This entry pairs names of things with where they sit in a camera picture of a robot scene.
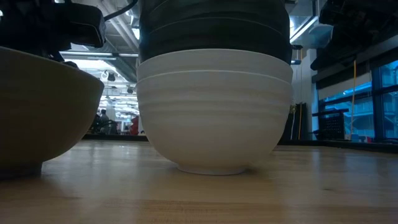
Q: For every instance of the black hanging ceiling lamp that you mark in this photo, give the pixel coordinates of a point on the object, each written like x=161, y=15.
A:
x=111, y=77
x=130, y=90

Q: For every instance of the red background object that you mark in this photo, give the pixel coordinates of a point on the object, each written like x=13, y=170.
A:
x=134, y=126

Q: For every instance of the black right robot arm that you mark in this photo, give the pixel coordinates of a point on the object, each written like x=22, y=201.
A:
x=357, y=18

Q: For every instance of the person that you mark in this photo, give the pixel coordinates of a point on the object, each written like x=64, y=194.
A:
x=104, y=119

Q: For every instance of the white bowl with plain rim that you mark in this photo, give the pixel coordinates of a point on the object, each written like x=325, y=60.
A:
x=214, y=60

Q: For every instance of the large white ridged bowl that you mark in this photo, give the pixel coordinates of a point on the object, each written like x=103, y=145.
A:
x=214, y=124

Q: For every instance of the tan ceramic bowl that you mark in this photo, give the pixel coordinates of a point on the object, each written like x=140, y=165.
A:
x=40, y=112

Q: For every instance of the large dark ridged bowl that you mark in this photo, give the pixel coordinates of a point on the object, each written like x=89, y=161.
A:
x=214, y=37

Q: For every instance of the black leaning panel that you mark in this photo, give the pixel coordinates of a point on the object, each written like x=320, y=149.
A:
x=295, y=123

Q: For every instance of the black mesh crate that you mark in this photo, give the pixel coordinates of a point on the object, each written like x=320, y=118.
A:
x=332, y=126

